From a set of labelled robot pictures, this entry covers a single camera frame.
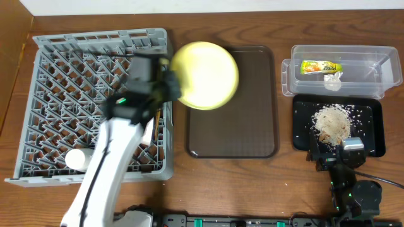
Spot rice food scraps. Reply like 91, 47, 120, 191
313, 107, 352, 151

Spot yellow round plate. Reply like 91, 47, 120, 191
170, 42, 239, 110

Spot white tissue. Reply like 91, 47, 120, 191
323, 71, 343, 91

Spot green orange snack wrapper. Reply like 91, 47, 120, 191
300, 61, 343, 74

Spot white cup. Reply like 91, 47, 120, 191
65, 148, 94, 172

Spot pink white bowl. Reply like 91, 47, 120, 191
141, 119, 155, 146

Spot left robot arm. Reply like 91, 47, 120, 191
61, 54, 181, 226

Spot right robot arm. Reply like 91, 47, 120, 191
306, 129, 382, 226

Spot black waste tray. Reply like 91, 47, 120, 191
292, 94, 386, 157

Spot dark brown serving tray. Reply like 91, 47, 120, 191
185, 46, 280, 159

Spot grey plastic dish rack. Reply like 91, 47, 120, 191
8, 28, 172, 187

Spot clear plastic bin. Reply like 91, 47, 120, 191
282, 45, 403, 99

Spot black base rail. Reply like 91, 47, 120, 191
114, 205, 403, 227

